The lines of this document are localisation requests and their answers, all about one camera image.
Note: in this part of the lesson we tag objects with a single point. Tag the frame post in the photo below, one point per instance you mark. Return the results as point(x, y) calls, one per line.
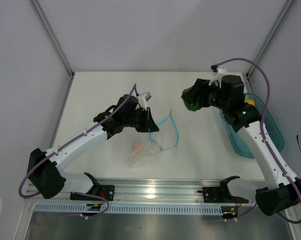
point(43, 20)
point(275, 29)

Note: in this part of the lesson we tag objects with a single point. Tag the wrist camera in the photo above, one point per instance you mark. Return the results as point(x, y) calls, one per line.
point(218, 72)
point(143, 98)

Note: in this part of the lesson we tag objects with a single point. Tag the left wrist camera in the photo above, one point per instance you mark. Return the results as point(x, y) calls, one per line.
point(143, 98)

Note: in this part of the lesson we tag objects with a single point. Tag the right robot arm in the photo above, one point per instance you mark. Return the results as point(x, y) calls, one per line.
point(283, 186)

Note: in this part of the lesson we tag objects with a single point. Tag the yellow bell pepper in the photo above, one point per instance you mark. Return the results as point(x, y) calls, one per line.
point(250, 102)

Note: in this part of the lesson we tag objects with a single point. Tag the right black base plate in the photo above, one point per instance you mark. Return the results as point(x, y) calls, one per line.
point(217, 194)

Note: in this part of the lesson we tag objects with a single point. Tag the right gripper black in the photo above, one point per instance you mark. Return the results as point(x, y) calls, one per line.
point(213, 86)

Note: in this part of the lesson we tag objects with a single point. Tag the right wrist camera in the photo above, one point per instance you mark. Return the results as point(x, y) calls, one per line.
point(218, 72)

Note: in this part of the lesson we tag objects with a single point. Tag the clear zip top bag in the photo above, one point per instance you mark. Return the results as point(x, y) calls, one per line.
point(147, 146)

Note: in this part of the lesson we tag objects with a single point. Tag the right frame post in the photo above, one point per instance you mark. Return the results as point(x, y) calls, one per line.
point(275, 29)

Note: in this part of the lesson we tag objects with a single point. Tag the white slotted cable duct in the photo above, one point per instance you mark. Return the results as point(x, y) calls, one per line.
point(121, 208)

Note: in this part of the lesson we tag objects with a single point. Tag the left frame post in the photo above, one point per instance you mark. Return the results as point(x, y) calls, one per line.
point(43, 20)

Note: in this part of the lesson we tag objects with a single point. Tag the teal plastic tray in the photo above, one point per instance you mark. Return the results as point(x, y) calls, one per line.
point(272, 130)

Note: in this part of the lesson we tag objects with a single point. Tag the aluminium mounting rail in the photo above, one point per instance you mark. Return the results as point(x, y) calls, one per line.
point(180, 192)

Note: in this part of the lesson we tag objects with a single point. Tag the green bell pepper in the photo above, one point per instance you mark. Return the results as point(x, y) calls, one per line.
point(190, 99)

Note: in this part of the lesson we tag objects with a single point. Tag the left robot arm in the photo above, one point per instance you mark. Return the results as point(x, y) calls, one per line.
point(46, 169)

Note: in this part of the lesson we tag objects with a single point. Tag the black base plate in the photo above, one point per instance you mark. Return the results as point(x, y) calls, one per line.
point(217, 194)
point(104, 191)

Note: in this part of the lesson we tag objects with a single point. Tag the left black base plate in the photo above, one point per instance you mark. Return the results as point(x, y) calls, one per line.
point(104, 191)

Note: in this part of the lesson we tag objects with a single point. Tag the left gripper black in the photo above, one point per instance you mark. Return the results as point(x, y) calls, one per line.
point(149, 125)

